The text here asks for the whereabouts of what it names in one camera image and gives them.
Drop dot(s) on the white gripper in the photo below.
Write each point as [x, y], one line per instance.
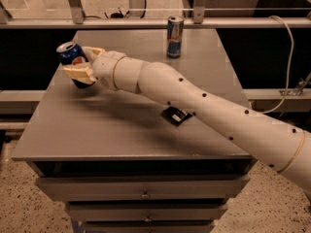
[104, 69]

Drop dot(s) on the blue pepsi can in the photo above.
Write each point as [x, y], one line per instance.
[71, 53]

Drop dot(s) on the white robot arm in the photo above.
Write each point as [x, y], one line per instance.
[281, 146]

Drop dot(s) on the red bull can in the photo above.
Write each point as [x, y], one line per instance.
[175, 27]

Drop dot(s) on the black snack bar wrapper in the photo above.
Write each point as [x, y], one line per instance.
[175, 116]

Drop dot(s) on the grey drawer cabinet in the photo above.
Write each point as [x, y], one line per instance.
[99, 133]

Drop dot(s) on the top drawer with knob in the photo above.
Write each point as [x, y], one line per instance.
[98, 189]

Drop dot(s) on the drawer with knob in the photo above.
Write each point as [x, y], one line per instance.
[98, 189]
[151, 211]

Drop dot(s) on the middle drawer with knob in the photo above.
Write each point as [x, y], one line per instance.
[151, 211]

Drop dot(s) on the metal bracket clamp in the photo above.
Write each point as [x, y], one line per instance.
[299, 87]

